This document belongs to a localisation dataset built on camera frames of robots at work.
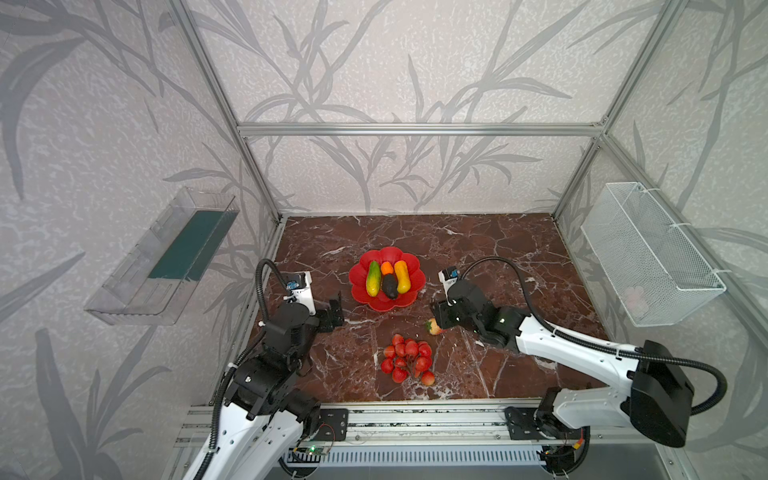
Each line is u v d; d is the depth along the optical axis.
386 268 1.01
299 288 0.58
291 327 0.49
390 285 0.96
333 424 0.73
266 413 0.46
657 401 0.40
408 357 0.81
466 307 0.61
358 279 1.02
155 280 0.65
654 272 0.62
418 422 0.75
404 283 0.97
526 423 0.74
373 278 0.97
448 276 0.71
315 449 0.71
